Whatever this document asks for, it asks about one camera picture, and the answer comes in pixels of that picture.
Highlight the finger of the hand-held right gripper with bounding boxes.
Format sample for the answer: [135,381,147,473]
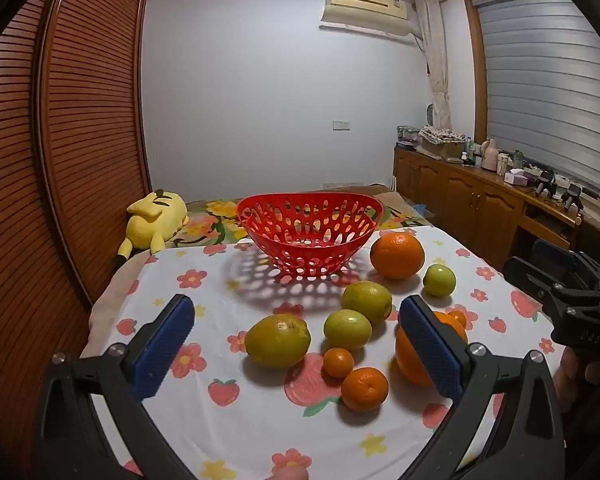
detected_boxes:
[531,238,600,286]
[502,256,571,311]

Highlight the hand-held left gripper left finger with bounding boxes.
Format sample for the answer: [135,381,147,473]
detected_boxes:
[32,294,196,480]

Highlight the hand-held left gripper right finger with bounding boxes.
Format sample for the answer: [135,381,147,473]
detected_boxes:
[399,294,566,480]

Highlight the large orange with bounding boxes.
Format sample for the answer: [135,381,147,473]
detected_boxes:
[370,231,426,281]
[395,311,469,402]

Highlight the small green lime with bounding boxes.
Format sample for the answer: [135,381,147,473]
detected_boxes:
[422,263,456,297]

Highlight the medium tangerine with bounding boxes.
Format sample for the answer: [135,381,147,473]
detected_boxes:
[341,367,390,413]

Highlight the green lemon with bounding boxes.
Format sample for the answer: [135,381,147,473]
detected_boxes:
[341,280,393,326]
[323,308,373,352]

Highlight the red perforated plastic basket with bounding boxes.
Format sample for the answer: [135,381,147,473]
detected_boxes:
[236,191,385,278]

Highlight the person's right hand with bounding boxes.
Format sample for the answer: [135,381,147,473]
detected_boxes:
[552,346,600,411]

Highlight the black device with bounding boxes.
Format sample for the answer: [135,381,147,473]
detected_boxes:
[562,183,583,211]
[535,170,557,197]

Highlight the wooden sideboard cabinet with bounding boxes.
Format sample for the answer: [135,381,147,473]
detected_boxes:
[392,145,586,271]

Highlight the pink kettle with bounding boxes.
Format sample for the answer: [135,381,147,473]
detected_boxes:
[480,138,499,172]

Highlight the white flower print tablecloth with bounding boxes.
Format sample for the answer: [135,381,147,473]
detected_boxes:
[82,226,573,480]

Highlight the yellow plush toy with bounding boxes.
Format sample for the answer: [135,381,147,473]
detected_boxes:
[114,189,189,267]

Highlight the floral bed blanket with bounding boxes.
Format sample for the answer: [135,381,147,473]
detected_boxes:
[180,185,436,252]

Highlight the cardboard box with patterned cloth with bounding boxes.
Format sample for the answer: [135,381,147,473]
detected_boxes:
[419,126,468,159]

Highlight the grey window blind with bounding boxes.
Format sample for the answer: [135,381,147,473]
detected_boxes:
[472,0,600,201]

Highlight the clear plastic storage box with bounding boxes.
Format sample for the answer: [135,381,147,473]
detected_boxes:
[396,125,423,149]

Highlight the wooden louvered wardrobe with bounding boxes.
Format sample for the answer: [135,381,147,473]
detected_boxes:
[0,0,153,480]

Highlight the beige curtain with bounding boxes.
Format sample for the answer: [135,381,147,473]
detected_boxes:
[414,0,455,131]

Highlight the wall air conditioner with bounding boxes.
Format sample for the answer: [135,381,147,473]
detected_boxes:
[319,0,413,38]

